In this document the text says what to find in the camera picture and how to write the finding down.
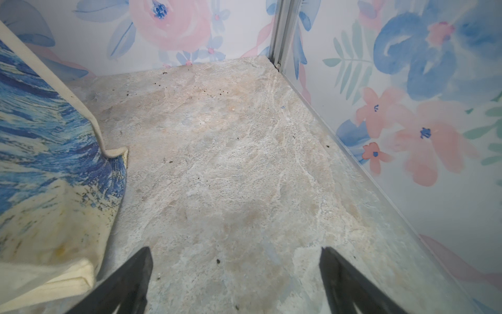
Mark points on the right aluminium corner post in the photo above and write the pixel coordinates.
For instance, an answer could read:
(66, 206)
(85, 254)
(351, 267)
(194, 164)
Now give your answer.
(284, 21)

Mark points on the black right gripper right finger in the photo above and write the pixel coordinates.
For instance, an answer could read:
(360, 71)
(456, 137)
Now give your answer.
(348, 290)

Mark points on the cream canvas bag starry print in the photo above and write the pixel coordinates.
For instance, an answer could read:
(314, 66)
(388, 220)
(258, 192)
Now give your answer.
(60, 187)

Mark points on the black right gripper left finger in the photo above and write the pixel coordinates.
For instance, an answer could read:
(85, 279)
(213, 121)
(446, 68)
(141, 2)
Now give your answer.
(124, 291)

